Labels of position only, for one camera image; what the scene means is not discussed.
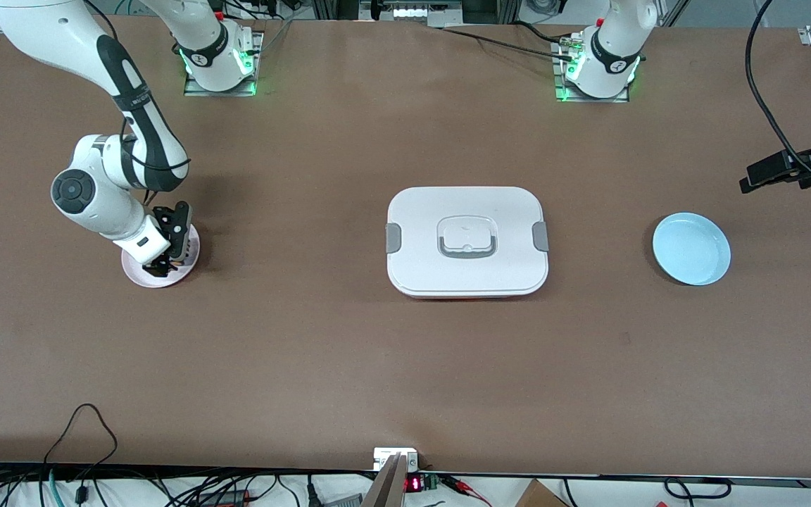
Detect white lunch box grey clips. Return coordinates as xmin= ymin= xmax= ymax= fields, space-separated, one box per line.
xmin=386 ymin=186 xmax=549 ymax=300

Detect brown cardboard box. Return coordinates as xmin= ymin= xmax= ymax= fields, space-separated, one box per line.
xmin=515 ymin=479 xmax=570 ymax=507

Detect pink round plate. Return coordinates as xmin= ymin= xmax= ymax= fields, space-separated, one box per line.
xmin=121 ymin=224 xmax=201 ymax=289

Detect light blue round plate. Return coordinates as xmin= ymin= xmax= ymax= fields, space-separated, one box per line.
xmin=652 ymin=212 xmax=731 ymax=287

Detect small white mounting block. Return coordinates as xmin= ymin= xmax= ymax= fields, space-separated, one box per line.
xmin=373 ymin=447 xmax=420 ymax=471

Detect aluminium profile bar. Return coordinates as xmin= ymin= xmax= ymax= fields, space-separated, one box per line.
xmin=362 ymin=453 xmax=408 ymax=507

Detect red clip lead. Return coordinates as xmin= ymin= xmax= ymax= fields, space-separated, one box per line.
xmin=441 ymin=475 xmax=492 ymax=507

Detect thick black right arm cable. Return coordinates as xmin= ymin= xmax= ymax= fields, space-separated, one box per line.
xmin=121 ymin=116 xmax=192 ymax=174

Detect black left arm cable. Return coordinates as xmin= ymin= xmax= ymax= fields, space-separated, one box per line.
xmin=743 ymin=0 xmax=811 ymax=185

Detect black looped table cable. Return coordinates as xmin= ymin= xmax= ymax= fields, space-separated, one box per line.
xmin=43 ymin=403 xmax=119 ymax=469

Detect aluminium frame structure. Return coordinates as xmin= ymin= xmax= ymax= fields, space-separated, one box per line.
xmin=310 ymin=0 xmax=522 ymax=27

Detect black cable to base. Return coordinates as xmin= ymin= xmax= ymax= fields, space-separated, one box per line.
xmin=441 ymin=21 xmax=577 ymax=61

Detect black oval cable loop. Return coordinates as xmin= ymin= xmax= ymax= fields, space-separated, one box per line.
xmin=663 ymin=477 xmax=733 ymax=500

